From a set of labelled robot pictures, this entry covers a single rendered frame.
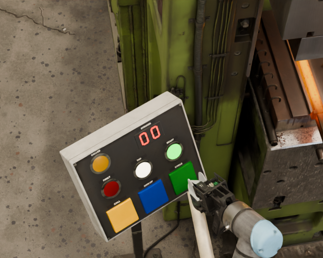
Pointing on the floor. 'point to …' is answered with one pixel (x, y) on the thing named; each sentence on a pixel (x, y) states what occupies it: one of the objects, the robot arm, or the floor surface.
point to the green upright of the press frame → (183, 11)
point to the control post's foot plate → (145, 255)
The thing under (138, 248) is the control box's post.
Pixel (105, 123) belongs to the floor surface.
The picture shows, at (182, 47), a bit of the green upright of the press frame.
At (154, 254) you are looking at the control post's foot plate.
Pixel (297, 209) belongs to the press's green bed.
